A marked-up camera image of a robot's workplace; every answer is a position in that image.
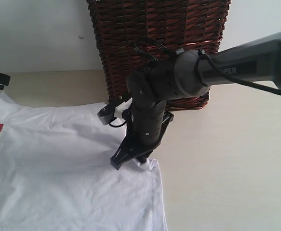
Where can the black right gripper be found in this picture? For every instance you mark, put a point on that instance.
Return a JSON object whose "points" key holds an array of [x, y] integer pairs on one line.
{"points": [[150, 87]]}

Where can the white t-shirt red lettering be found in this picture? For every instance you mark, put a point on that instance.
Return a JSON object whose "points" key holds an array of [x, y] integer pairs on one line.
{"points": [[56, 175]]}

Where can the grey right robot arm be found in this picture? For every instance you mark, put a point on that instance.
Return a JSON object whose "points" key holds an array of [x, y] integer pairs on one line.
{"points": [[256, 64]]}

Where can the dark brown wicker basket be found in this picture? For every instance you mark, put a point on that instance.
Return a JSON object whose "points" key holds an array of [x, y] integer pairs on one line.
{"points": [[133, 33]]}

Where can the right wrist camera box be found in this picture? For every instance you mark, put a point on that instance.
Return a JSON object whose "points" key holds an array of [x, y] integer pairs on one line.
{"points": [[119, 109]]}

